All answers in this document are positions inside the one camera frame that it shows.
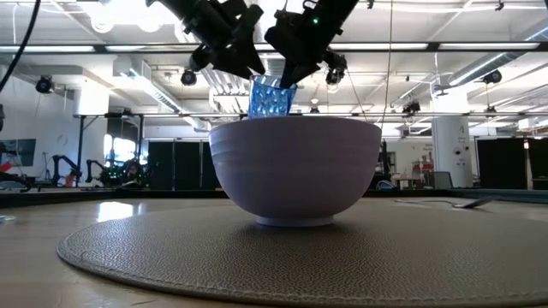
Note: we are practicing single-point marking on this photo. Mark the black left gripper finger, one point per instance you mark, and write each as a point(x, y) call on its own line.
point(231, 64)
point(250, 51)

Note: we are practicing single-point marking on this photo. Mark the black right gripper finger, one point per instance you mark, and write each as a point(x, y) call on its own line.
point(295, 75)

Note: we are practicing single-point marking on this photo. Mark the blue faceted plastic tumbler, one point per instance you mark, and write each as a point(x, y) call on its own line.
point(269, 98)

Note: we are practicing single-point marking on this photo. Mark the lilac plastic bowl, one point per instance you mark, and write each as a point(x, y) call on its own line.
point(295, 167)

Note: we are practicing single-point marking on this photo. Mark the dark metal fork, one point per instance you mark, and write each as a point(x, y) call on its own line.
point(473, 202)

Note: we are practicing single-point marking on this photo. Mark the black background robot arm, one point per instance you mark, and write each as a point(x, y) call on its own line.
point(115, 173)
point(64, 164)

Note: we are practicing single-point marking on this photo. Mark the black ceiling spotlight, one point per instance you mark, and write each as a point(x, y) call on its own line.
point(188, 78)
point(335, 77)
point(45, 84)
point(492, 77)

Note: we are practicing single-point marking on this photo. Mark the white round column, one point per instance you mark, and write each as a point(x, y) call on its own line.
point(451, 149)

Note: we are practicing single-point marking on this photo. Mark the round beige leather placemat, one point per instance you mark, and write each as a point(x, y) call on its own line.
point(274, 261)

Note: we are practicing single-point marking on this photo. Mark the black aluminium table frame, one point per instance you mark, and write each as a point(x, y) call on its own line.
point(128, 195)

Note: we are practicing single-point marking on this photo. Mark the silver ventilation duct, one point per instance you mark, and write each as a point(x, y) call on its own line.
point(492, 64)

